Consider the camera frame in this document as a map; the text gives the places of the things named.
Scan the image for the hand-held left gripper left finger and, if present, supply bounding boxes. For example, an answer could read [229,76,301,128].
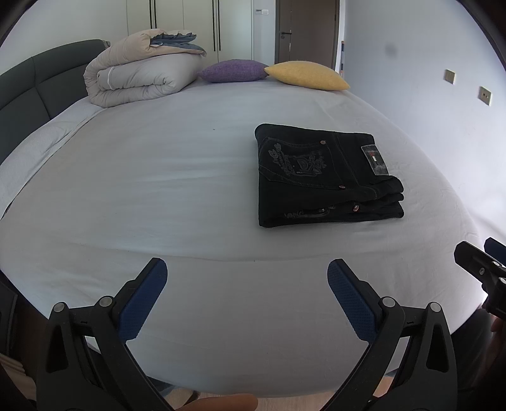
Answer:
[35,258,175,411]

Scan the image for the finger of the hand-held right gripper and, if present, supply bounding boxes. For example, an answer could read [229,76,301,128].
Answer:
[454,241,506,289]
[484,237,506,265]

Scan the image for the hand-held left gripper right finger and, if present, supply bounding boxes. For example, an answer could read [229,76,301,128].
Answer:
[327,259,459,411]

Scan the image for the black denim pants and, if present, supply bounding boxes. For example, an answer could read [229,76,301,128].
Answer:
[254,123,405,229]

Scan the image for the bed with white sheet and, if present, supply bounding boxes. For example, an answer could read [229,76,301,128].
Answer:
[0,73,485,396]

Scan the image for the folded beige duvet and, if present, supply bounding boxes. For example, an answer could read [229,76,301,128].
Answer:
[83,28,208,108]

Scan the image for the yellow pillow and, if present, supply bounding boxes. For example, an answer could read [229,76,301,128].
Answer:
[263,60,351,91]

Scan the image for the grey padded headboard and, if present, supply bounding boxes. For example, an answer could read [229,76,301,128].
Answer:
[0,39,111,167]

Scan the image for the purple pillow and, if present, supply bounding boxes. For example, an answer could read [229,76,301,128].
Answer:
[199,59,270,83]

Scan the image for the brown wooden door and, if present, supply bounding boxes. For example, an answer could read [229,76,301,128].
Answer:
[275,0,341,72]

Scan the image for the white wardrobe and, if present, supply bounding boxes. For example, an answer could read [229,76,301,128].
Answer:
[126,0,254,66]

